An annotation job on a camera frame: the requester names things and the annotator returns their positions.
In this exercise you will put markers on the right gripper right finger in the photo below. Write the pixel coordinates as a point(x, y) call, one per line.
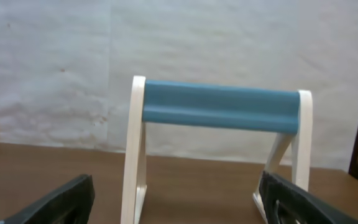
point(291, 202)

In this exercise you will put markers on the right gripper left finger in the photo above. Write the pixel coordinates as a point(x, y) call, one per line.
point(64, 202)

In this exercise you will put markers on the white and blue stand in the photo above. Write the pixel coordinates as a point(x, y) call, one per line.
point(219, 105)

